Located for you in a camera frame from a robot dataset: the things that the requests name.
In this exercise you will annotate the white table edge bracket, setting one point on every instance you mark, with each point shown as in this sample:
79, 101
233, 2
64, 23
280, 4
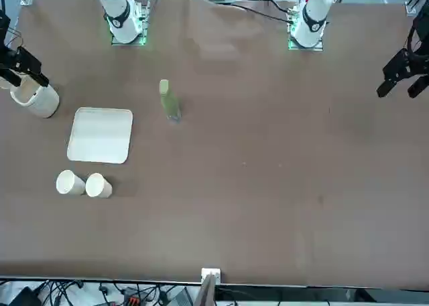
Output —
211, 272

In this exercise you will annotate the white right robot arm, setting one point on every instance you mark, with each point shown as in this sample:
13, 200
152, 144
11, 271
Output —
120, 18

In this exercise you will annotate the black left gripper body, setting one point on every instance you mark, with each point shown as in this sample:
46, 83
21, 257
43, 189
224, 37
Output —
421, 56

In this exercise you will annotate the aluminium camera pole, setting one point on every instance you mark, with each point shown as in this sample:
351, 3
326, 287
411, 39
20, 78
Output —
205, 292

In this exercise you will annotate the white disposable paper cup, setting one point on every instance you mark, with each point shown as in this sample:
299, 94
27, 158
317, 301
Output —
68, 182
97, 185

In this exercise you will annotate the black power adapter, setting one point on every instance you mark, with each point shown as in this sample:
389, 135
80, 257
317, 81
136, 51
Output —
23, 297

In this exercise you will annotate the grey power adapter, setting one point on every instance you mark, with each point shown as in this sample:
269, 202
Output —
181, 297

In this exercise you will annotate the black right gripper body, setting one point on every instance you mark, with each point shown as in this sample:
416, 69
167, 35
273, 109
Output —
6, 60

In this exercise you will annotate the cream mini bin with lid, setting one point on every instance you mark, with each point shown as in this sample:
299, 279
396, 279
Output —
43, 101

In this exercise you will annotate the white rectangular tray mat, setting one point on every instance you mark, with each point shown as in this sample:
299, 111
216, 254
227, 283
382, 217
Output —
100, 135

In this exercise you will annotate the green clear plastic bottle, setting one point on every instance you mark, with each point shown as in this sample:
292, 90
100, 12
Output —
170, 105

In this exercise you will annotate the power strip with red switches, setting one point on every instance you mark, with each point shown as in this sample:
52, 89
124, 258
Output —
131, 299

